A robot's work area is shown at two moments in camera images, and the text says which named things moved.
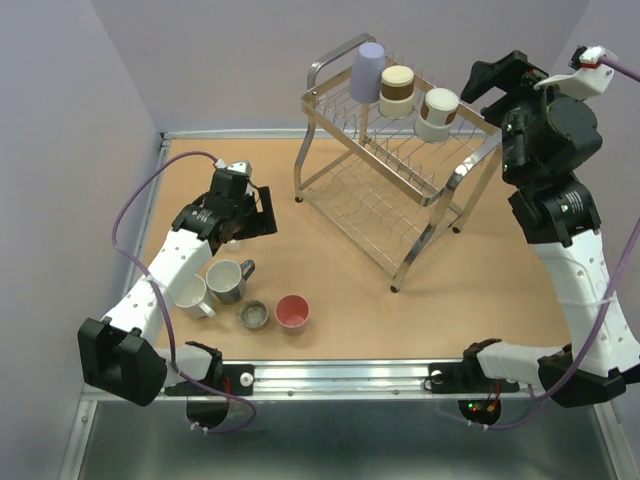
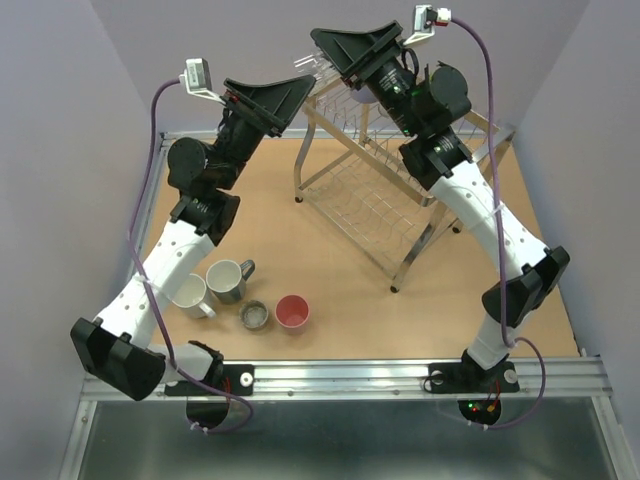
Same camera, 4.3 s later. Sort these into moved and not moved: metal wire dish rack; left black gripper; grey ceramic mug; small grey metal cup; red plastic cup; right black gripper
Moved: left black gripper; right black gripper
Not moved: red plastic cup; metal wire dish rack; small grey metal cup; grey ceramic mug
